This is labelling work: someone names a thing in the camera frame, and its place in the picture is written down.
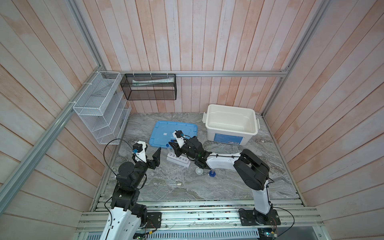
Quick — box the small white ceramic crucible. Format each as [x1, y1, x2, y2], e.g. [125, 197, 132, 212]
[196, 168, 204, 175]

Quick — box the blue hexagonal base cylinder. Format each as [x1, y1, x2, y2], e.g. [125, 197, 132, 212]
[209, 170, 216, 177]

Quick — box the white test tube rack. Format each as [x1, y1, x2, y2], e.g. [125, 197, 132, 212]
[167, 153, 191, 168]

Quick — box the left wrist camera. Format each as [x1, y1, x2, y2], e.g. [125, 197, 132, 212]
[133, 143, 143, 154]

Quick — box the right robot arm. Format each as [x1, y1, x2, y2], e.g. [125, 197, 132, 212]
[169, 131, 272, 217]

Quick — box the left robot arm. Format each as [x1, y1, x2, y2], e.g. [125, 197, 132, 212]
[101, 141, 161, 240]

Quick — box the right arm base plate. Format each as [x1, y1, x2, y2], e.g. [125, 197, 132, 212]
[238, 209, 281, 226]

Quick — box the white wire mesh shelf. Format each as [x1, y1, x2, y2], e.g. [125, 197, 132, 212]
[73, 71, 132, 145]

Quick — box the white plastic storage bin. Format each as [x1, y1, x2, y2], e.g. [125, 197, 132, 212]
[202, 104, 260, 146]

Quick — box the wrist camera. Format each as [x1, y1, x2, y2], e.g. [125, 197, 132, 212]
[133, 143, 143, 154]
[175, 130, 184, 138]

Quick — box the black wire mesh basket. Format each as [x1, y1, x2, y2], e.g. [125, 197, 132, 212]
[120, 73, 178, 101]

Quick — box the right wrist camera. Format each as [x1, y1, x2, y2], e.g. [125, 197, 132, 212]
[175, 130, 184, 138]

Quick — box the blue plastic bin lid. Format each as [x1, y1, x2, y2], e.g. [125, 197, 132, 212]
[149, 121, 198, 148]

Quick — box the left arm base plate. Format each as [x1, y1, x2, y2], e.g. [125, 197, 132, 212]
[120, 211, 163, 230]

